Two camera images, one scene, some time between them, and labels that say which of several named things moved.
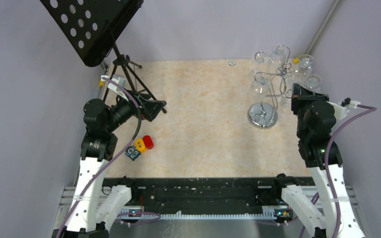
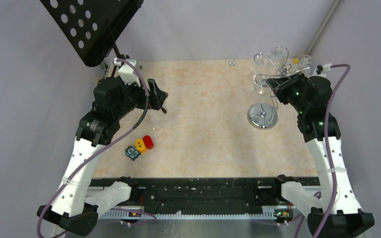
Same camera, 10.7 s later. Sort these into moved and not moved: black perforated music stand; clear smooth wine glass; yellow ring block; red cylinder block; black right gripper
Moved: black right gripper; clear smooth wine glass
Not moved: red cylinder block; yellow ring block; black perforated music stand
